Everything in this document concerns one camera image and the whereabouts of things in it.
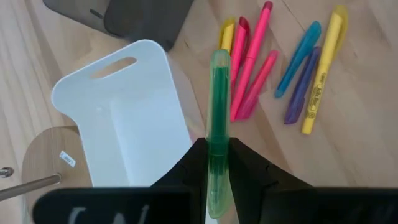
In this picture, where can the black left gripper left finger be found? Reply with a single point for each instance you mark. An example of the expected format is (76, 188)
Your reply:
(196, 168)

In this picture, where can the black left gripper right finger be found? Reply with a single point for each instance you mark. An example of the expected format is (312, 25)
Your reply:
(248, 168)

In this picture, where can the green highlighter marker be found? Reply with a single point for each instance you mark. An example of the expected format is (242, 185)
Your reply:
(219, 93)

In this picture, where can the white plastic bin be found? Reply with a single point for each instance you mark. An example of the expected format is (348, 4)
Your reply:
(124, 124)

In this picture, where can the pink highlighter marker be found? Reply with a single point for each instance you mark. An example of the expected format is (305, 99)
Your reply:
(255, 46)
(258, 84)
(241, 46)

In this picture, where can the purple highlighter marker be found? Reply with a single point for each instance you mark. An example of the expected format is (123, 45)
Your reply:
(300, 93)

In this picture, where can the teal highlighter marker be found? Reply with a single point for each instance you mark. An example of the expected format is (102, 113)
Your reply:
(298, 59)

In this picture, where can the yellow highlighter marker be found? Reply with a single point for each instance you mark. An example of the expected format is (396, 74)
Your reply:
(323, 68)
(228, 37)

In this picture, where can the white hanging cylinder lamp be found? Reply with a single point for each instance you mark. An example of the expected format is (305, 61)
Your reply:
(46, 146)

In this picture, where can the dark grey translucent bin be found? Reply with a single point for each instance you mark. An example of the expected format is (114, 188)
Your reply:
(149, 21)

